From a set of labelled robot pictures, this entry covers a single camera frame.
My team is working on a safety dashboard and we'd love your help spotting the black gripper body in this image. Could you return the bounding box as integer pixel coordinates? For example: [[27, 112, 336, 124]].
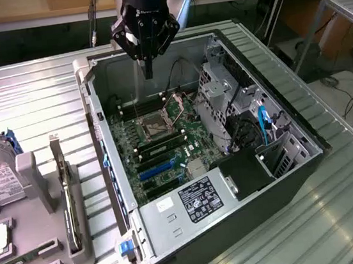
[[118, 0, 173, 26]]

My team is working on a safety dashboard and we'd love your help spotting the Nvidia Quadro graphics card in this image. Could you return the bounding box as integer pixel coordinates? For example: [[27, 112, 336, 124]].
[[48, 131, 84, 253]]

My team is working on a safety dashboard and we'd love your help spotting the black RAM slot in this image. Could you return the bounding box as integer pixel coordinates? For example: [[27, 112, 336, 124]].
[[116, 92, 164, 109], [134, 128, 185, 151], [121, 104, 163, 120], [136, 132, 187, 154], [136, 134, 188, 157], [119, 100, 164, 116], [118, 97, 164, 113]]

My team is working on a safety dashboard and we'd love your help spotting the metal socket cover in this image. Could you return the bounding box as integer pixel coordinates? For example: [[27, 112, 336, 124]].
[[158, 91, 192, 131]]

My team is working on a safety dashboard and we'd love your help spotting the thin locking lever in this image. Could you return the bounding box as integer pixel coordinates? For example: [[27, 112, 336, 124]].
[[130, 93, 141, 125]]

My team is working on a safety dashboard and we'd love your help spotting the silver perforated disk cage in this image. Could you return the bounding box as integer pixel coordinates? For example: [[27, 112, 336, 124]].
[[191, 55, 265, 159]]

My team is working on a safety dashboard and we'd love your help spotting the CPU socket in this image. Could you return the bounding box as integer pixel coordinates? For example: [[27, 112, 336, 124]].
[[139, 112, 173, 143]]

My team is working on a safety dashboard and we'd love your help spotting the green motherboard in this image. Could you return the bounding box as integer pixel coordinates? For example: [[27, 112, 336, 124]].
[[104, 87, 229, 210]]

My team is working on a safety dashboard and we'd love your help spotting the black slanted pole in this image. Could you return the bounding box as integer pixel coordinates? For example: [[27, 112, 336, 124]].
[[258, 0, 306, 43]]

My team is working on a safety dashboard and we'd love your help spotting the green RAM stick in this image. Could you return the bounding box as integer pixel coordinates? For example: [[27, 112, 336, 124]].
[[0, 242, 57, 264], [138, 136, 189, 162]]

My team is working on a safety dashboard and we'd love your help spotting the black floor box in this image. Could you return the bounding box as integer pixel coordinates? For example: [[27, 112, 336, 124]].
[[273, 36, 324, 75]]

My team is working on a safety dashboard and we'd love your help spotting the black expansion slot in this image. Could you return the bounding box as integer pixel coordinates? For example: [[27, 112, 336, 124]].
[[144, 182, 185, 203], [141, 173, 184, 193], [134, 154, 173, 174]]

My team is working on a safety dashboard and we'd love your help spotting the brown wooden cabinet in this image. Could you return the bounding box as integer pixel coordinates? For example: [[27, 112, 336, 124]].
[[276, 0, 353, 65]]

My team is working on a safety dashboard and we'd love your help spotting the silver chipset heatsink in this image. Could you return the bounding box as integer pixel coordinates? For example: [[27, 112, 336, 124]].
[[185, 159, 210, 178]]

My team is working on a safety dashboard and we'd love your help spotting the black plastic shroud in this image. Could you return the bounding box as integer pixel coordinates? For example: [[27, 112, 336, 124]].
[[207, 144, 279, 205]]

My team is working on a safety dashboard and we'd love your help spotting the silver slotted disk bay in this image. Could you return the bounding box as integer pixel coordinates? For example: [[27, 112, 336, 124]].
[[253, 127, 326, 182]]

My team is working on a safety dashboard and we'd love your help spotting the metal slat side table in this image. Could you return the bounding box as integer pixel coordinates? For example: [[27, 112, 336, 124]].
[[285, 0, 353, 76]]

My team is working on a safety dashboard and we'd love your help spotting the silver power supply unit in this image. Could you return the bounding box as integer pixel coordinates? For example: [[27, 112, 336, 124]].
[[133, 163, 246, 261]]

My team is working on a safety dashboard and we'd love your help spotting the open black PC case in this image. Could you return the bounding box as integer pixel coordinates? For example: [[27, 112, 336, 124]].
[[70, 17, 347, 264]]

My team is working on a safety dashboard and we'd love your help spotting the grey parts rack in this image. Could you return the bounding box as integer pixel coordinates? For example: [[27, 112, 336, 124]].
[[0, 145, 97, 264]]

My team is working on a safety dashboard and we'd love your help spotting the blue case latch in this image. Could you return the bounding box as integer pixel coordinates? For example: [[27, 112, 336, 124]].
[[118, 238, 136, 259]]

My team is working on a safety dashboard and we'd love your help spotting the thin hanging cable with plug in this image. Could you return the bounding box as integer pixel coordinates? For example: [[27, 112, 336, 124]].
[[84, 0, 104, 49]]

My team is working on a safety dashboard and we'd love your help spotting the black wire loop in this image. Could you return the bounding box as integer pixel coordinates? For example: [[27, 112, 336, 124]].
[[166, 55, 199, 98]]

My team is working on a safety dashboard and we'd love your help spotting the black wire bundle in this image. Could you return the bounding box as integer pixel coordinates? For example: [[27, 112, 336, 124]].
[[224, 111, 265, 157]]

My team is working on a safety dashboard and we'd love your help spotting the blue wire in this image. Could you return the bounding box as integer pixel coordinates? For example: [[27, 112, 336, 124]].
[[256, 104, 277, 146]]

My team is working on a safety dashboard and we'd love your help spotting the blue disk carrier rail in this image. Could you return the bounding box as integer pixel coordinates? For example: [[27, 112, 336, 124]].
[[2, 127, 25, 160]]

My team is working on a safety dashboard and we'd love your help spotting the thin black floor cable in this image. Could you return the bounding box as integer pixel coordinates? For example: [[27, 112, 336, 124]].
[[319, 71, 353, 123]]

